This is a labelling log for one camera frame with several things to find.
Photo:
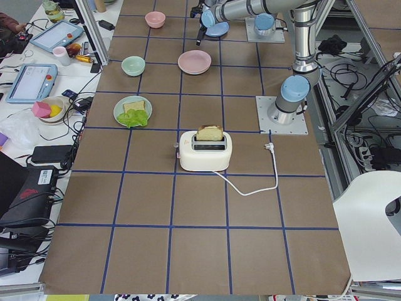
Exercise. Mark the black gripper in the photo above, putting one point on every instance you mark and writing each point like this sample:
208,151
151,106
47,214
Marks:
202,31

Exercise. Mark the blue plate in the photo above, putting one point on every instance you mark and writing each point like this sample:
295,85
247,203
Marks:
218,30

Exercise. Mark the pink plate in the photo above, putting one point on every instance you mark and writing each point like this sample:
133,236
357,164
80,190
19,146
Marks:
194,60

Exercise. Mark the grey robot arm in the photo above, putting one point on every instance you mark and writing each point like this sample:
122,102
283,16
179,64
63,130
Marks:
306,72
261,20

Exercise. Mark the cream plate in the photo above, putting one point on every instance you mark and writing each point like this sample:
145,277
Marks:
194,72

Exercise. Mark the pink bowl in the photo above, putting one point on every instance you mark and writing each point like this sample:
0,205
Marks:
155,19

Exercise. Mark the green bowl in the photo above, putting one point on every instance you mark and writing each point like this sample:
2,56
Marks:
133,65

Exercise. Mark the bread slice on plate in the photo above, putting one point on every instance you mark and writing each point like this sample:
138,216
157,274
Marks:
137,105

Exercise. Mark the toast in toaster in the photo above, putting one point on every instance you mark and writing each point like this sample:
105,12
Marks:
209,133

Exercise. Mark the green lettuce leaf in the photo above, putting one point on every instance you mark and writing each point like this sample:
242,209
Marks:
133,118

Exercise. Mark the green plate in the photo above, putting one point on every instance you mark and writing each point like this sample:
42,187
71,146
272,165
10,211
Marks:
118,109

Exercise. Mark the cream toaster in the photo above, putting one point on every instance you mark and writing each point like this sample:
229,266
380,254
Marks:
204,156

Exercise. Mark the blue teach pendant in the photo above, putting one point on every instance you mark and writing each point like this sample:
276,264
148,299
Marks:
33,83
61,33

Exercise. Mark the pink cup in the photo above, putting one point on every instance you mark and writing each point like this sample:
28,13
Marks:
62,55

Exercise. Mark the bowl with toy fruit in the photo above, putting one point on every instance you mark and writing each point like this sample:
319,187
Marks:
51,110

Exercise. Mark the black laptop power brick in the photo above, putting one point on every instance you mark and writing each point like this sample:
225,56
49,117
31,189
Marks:
50,153

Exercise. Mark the black computer box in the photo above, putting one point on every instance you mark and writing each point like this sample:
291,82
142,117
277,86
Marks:
26,195

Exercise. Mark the white chair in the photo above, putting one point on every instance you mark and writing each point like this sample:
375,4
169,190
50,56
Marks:
371,242

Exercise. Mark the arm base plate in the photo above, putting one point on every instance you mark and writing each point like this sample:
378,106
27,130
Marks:
273,121
274,34

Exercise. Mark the aluminium frame post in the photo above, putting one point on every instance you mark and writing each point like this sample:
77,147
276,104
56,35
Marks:
90,26

